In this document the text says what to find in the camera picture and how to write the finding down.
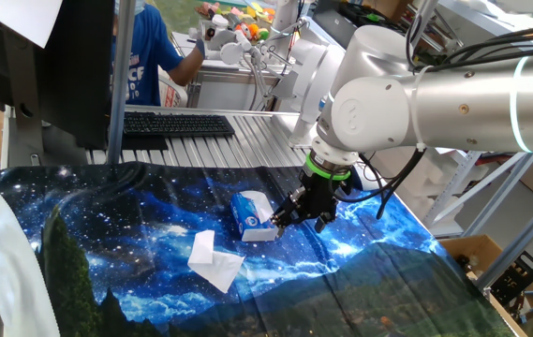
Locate person in blue shirt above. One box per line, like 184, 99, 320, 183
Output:
111, 0, 185, 108

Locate loose white napkin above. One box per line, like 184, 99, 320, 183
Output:
186, 229, 246, 295

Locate white cloth sheet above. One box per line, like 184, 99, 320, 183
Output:
0, 175, 61, 337

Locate grey aluminium pole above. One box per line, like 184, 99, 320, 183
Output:
106, 0, 137, 165

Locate black computer monitor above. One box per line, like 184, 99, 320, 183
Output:
0, 0, 116, 151

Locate white foam blocks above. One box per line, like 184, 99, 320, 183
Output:
373, 149, 464, 221

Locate orange plush toy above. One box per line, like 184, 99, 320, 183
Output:
234, 22, 271, 42

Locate white background robot link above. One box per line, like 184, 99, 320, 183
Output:
289, 35, 347, 147

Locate white bag with red print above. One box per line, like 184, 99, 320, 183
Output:
157, 67, 190, 109

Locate starry night sky tablecloth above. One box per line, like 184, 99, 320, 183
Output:
0, 161, 518, 337

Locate pink plush toy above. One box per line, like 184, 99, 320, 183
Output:
194, 1, 223, 19

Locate black perforated metal bracket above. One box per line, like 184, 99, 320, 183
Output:
490, 251, 533, 308

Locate brown cardboard box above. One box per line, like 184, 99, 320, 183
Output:
439, 233, 533, 337

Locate person's bare forearm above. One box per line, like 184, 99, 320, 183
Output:
167, 44, 206, 88

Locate white napkin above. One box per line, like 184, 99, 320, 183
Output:
240, 190, 275, 224
186, 229, 246, 295

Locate black desk pad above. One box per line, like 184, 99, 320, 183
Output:
109, 133, 170, 152

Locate white articulated haptic device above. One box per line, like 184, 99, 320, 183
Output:
188, 13, 295, 111

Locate dark grey storage case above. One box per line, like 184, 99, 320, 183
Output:
312, 0, 410, 51

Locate grey metal shelf rack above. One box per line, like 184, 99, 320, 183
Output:
422, 149, 533, 291

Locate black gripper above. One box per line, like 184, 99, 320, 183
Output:
269, 170, 349, 239

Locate black keyboard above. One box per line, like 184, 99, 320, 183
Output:
123, 110, 237, 139

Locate white paper sheet on monitor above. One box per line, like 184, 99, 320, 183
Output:
0, 0, 64, 50

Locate blue tissue pack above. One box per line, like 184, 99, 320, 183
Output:
229, 190, 280, 243

